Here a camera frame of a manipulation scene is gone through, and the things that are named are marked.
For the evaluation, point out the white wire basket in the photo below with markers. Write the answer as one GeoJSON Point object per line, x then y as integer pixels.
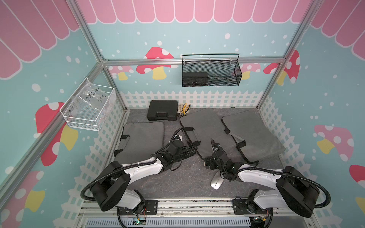
{"type": "Point", "coordinates": [80, 123]}

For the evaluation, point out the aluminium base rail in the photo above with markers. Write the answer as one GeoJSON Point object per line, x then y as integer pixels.
{"type": "Point", "coordinates": [194, 207]}

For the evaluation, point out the yellow black pliers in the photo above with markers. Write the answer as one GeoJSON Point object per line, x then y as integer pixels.
{"type": "Point", "coordinates": [183, 109]}

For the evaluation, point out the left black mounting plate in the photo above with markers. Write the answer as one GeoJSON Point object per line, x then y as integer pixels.
{"type": "Point", "coordinates": [145, 207]}

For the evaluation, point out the silver mouse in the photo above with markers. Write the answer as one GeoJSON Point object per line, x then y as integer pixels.
{"type": "Point", "coordinates": [217, 181]}

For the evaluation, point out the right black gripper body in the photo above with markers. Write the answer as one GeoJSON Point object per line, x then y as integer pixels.
{"type": "Point", "coordinates": [212, 166]}

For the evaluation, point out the black box in basket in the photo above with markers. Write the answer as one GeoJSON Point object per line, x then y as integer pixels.
{"type": "Point", "coordinates": [191, 79]}

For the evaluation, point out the grey laptop bag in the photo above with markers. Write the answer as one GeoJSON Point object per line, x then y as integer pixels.
{"type": "Point", "coordinates": [138, 141]}
{"type": "Point", "coordinates": [253, 139]}
{"type": "Point", "coordinates": [202, 125]}

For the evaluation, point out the clear plastic bag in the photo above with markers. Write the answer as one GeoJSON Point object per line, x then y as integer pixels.
{"type": "Point", "coordinates": [92, 103]}

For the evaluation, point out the black plastic tool case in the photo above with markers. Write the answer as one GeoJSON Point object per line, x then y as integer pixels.
{"type": "Point", "coordinates": [162, 110]}

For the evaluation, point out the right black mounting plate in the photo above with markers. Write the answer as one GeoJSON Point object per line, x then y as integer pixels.
{"type": "Point", "coordinates": [248, 207]}

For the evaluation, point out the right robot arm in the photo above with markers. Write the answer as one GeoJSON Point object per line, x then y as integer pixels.
{"type": "Point", "coordinates": [289, 189]}

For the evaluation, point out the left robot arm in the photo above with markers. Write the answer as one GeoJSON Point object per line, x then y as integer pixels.
{"type": "Point", "coordinates": [109, 189]}

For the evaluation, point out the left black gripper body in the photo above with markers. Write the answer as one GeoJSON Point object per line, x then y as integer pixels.
{"type": "Point", "coordinates": [184, 154]}

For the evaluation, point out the black mounting plate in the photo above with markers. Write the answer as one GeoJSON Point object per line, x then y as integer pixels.
{"type": "Point", "coordinates": [248, 207]}
{"type": "Point", "coordinates": [145, 207]}

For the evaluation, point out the black wire mesh basket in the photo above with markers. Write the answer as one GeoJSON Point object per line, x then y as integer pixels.
{"type": "Point", "coordinates": [222, 69]}

